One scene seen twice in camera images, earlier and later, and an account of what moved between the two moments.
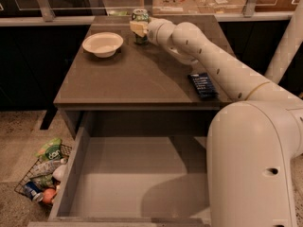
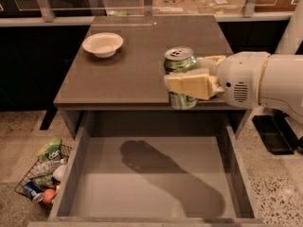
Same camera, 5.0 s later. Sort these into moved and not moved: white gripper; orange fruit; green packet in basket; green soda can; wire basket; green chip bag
Moved: white gripper; green soda can
Not moved: wire basket; green chip bag; green packet in basket; orange fruit
